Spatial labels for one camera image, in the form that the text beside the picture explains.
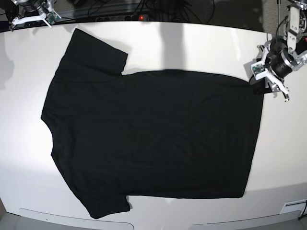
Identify black power strip red light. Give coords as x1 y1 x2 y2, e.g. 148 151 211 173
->
95 14 148 22

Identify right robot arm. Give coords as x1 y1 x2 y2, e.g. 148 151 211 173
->
9 0 62 31

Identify thin metal pole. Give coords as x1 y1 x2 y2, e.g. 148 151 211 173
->
276 0 281 36

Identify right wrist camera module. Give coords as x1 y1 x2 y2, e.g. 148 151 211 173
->
46 12 61 25

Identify black cable at table corner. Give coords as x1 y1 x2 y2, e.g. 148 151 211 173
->
297 200 307 221

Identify tangled black cables behind table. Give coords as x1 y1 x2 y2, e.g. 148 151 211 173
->
86 0 216 23

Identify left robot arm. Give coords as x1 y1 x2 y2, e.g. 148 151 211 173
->
249 0 307 102

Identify black printed T-shirt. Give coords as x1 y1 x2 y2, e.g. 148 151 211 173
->
41 29 264 219

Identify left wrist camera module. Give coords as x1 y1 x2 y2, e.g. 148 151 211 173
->
251 61 267 81

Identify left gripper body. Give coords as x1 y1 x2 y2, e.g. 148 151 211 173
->
258 35 300 79

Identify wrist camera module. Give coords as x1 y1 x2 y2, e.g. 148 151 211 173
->
46 12 61 25
251 61 267 81

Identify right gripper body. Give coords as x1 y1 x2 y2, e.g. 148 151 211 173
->
21 2 55 22

